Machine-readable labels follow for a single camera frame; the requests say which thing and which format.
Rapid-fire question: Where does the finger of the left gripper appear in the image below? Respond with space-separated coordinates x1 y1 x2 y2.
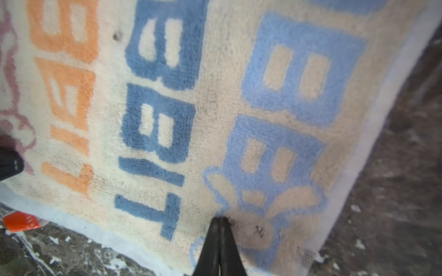
0 147 24 181

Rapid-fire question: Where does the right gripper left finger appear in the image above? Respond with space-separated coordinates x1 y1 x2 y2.
193 217 220 276

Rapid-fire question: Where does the cream rabbit text towel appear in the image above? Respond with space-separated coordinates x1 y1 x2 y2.
1 1 442 276

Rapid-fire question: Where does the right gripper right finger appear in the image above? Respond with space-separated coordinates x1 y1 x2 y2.
219 217 247 276

